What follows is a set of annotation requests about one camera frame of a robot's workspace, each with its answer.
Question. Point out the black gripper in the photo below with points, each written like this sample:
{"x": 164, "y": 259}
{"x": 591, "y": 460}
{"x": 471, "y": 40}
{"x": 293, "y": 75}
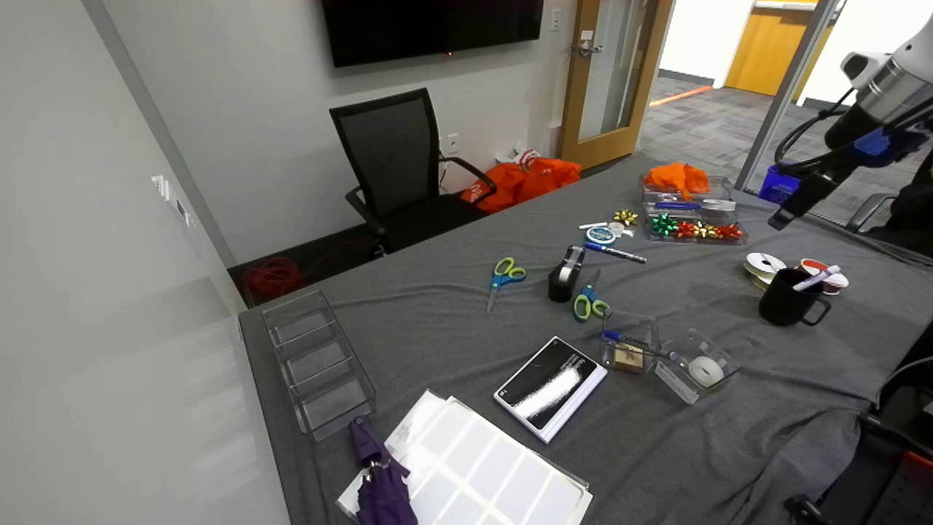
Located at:
{"x": 826, "y": 183}

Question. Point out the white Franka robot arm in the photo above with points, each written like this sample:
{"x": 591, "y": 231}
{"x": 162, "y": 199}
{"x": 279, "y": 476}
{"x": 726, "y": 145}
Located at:
{"x": 898, "y": 83}

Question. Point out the dark sleeved person forearm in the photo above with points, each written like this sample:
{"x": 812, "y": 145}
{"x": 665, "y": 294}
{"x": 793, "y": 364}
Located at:
{"x": 917, "y": 214}

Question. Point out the black mug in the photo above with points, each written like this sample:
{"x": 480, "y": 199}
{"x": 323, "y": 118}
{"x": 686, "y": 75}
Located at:
{"x": 782, "y": 300}

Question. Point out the blue bin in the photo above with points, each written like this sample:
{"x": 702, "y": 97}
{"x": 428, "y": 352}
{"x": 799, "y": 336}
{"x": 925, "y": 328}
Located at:
{"x": 776, "y": 183}

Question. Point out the red gift bow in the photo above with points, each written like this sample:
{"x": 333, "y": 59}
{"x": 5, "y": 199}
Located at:
{"x": 729, "y": 234}
{"x": 686, "y": 231}

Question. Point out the white ribbon spool in box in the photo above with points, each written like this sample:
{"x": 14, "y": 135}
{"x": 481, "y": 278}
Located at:
{"x": 719, "y": 204}

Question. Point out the red and white ribbon spool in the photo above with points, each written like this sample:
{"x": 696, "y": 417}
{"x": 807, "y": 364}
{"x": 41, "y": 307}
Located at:
{"x": 824, "y": 274}

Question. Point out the gold gift bow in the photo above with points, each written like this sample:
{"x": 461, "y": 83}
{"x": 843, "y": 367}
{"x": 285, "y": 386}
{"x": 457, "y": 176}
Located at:
{"x": 706, "y": 231}

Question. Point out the long clear bow box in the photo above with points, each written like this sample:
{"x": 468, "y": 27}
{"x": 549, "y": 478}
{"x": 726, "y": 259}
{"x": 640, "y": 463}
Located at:
{"x": 696, "y": 231}

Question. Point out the crumpled orange cloth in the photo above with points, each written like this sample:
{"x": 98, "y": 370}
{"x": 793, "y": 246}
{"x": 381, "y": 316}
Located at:
{"x": 678, "y": 177}

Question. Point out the clear box under orange cloth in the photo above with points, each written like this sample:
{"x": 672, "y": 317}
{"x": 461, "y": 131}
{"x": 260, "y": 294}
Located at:
{"x": 672, "y": 204}

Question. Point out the green gift bow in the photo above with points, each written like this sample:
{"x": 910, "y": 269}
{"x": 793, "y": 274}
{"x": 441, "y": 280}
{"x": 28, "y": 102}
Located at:
{"x": 664, "y": 224}

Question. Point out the yellow gift bow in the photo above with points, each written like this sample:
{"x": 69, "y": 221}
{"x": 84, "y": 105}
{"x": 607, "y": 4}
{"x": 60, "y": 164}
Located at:
{"x": 626, "y": 215}

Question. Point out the blue pen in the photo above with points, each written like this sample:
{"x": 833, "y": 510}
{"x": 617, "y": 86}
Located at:
{"x": 613, "y": 250}

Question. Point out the clear box with white roll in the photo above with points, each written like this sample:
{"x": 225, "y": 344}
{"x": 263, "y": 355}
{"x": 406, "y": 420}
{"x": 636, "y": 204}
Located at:
{"x": 703, "y": 367}

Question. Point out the blue and white ribbon roll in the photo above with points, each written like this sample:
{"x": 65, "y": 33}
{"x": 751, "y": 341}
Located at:
{"x": 604, "y": 231}

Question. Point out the small box with brown item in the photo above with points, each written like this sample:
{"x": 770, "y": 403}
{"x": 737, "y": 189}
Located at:
{"x": 627, "y": 355}

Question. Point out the wooden door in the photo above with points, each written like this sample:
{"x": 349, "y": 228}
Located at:
{"x": 576, "y": 88}

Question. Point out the orange bag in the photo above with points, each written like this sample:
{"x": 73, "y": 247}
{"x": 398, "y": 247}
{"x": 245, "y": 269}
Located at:
{"x": 525, "y": 177}

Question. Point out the grey tablecloth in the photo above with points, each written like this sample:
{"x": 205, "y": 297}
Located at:
{"x": 468, "y": 339}

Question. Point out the black mesh office chair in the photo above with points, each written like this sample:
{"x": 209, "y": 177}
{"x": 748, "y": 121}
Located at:
{"x": 390, "y": 145}

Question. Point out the purple cloth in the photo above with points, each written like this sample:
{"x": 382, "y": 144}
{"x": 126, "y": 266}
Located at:
{"x": 381, "y": 481}

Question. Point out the clear plastic tray organizer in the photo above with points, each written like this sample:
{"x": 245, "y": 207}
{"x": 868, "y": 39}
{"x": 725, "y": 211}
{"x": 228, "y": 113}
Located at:
{"x": 317, "y": 364}

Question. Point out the silver glass partition frame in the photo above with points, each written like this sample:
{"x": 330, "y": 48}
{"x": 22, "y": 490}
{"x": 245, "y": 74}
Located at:
{"x": 789, "y": 88}

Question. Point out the black wall television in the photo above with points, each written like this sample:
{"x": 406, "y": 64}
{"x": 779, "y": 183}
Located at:
{"x": 428, "y": 23}

